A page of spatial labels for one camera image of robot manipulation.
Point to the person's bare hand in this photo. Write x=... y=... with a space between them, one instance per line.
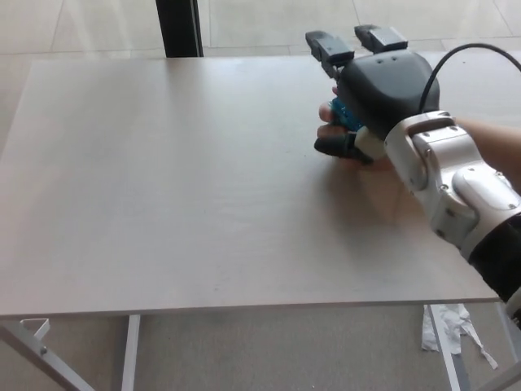
x=325 y=113

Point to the robot right black hand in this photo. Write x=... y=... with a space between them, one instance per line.
x=390 y=89

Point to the blue foil-wrapped cube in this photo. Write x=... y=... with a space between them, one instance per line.
x=346 y=116

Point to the robot right silver arm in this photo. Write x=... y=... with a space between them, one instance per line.
x=452 y=187

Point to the person's bare forearm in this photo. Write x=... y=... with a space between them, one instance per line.
x=494 y=146

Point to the black vertical pillar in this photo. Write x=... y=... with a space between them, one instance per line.
x=179 y=28

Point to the white torn paper scrap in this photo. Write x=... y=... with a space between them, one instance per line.
x=452 y=326

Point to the white table leg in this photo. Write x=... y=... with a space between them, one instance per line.
x=447 y=358
x=131 y=354

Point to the grey diagonal table brace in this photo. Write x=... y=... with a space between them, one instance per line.
x=40 y=358

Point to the white metal hook bracket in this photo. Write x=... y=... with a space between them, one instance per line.
x=42 y=328

